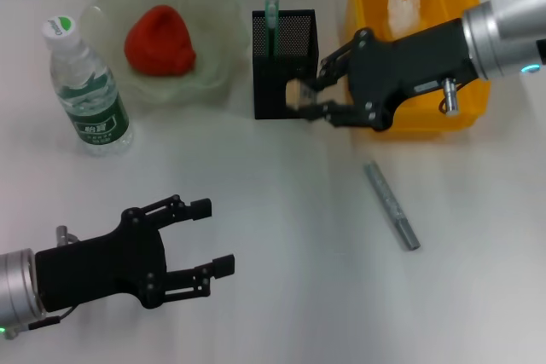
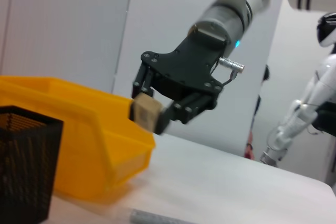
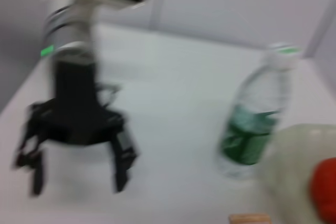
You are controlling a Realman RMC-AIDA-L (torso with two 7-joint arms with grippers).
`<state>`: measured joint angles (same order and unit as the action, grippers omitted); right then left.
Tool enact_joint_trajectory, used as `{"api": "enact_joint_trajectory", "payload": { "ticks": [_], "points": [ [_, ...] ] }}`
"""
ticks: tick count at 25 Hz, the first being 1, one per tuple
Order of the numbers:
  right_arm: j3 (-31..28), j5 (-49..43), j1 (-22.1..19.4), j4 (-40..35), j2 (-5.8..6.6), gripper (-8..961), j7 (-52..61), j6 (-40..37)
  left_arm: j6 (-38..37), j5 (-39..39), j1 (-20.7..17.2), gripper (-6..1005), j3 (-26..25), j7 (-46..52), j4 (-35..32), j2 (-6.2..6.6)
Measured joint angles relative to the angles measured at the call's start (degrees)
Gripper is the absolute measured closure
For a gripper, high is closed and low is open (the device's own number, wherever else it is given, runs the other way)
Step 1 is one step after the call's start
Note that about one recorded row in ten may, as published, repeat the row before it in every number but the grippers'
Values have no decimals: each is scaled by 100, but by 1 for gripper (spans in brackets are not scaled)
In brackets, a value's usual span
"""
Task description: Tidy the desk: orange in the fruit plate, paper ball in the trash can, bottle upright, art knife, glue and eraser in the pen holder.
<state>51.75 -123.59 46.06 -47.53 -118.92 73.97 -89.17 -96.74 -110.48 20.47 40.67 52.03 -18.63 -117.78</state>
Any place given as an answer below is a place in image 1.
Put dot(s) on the green utility knife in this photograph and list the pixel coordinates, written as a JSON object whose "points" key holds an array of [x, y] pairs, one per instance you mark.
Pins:
{"points": [[271, 19]]}

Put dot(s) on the black mesh pen holder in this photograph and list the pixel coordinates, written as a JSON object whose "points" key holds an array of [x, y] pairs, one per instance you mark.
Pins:
{"points": [[273, 95]]}

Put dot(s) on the yellow plastic bin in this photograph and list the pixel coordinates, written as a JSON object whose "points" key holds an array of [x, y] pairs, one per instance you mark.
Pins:
{"points": [[426, 117]]}

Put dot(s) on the beige eraser with barcode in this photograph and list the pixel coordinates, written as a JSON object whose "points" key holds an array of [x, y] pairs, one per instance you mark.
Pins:
{"points": [[296, 93]]}

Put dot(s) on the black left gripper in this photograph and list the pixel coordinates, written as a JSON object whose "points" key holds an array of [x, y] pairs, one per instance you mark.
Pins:
{"points": [[98, 266]]}

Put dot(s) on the white paper ball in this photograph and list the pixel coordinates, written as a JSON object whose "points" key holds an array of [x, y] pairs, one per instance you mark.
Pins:
{"points": [[403, 10]]}

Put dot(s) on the pale green glass fruit plate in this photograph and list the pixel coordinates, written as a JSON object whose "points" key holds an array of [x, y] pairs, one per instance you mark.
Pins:
{"points": [[213, 19]]}

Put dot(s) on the grey metal pen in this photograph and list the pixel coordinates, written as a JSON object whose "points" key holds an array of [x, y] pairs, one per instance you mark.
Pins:
{"points": [[390, 204]]}

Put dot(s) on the clear water bottle green label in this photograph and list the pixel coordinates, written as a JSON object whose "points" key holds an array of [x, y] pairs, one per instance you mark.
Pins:
{"points": [[98, 121]]}

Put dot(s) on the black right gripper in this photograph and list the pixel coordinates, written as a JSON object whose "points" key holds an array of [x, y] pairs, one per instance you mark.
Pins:
{"points": [[409, 70]]}

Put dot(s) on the red-orange fruit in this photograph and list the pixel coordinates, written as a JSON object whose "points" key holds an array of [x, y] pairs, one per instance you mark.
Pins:
{"points": [[160, 44]]}

